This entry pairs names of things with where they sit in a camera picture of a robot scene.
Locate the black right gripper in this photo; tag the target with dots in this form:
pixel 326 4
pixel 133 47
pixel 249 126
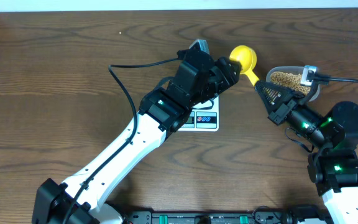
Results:
pixel 279 109

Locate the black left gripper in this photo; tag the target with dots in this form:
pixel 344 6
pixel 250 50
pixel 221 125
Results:
pixel 220 79

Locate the yellow measuring scoop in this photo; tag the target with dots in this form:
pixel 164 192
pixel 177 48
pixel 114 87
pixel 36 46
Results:
pixel 247 57

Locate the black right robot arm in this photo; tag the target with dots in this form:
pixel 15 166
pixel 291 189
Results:
pixel 332 161

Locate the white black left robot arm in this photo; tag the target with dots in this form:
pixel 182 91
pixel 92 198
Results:
pixel 81 198

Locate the white digital kitchen scale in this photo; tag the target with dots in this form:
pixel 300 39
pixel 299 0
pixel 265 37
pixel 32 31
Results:
pixel 204 117

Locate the clear container of soybeans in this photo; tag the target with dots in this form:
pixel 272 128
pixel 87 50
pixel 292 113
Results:
pixel 290 77

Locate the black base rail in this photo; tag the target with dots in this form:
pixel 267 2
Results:
pixel 307 214

